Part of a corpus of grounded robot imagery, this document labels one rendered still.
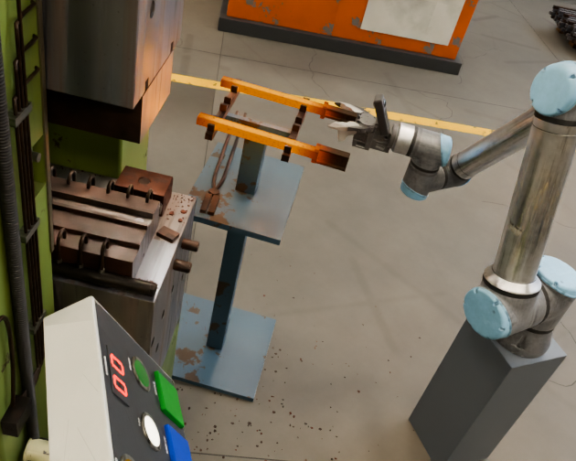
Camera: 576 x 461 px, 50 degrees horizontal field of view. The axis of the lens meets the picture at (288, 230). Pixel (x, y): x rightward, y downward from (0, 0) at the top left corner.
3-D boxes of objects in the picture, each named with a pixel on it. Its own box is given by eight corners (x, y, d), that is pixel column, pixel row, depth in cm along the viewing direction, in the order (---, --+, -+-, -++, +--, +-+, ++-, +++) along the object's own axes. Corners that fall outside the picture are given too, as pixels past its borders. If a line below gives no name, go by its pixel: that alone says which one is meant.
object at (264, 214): (303, 171, 207) (304, 166, 206) (279, 245, 176) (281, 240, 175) (217, 146, 208) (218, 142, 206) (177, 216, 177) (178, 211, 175)
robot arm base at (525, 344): (523, 305, 201) (537, 284, 194) (560, 352, 188) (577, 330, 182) (476, 314, 193) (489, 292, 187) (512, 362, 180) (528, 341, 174)
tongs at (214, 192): (235, 112, 223) (236, 109, 223) (247, 115, 223) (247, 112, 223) (199, 212, 177) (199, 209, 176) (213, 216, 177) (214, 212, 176)
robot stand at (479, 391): (455, 406, 240) (523, 302, 202) (487, 457, 225) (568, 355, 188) (408, 418, 231) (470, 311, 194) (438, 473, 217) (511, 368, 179)
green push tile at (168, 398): (177, 389, 107) (157, 369, 102) (185, 427, 102) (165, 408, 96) (167, 394, 107) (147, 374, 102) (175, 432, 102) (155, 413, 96)
